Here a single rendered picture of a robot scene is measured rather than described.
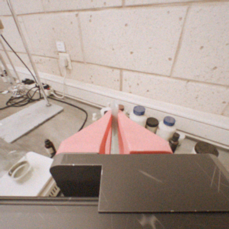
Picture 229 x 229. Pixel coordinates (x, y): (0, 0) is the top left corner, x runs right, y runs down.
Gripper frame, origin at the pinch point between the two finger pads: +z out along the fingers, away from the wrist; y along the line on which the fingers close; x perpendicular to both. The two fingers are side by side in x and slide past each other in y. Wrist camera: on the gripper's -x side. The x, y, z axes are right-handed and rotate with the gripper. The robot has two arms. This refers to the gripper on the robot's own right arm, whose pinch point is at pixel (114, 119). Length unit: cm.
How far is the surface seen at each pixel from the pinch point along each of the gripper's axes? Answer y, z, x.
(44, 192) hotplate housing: 17.6, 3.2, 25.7
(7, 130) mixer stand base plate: 50, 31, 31
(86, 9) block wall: 12, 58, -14
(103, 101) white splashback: 7, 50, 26
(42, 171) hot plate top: 19.4, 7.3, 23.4
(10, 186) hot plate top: 25.3, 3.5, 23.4
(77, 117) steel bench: 20, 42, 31
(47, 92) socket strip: 46, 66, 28
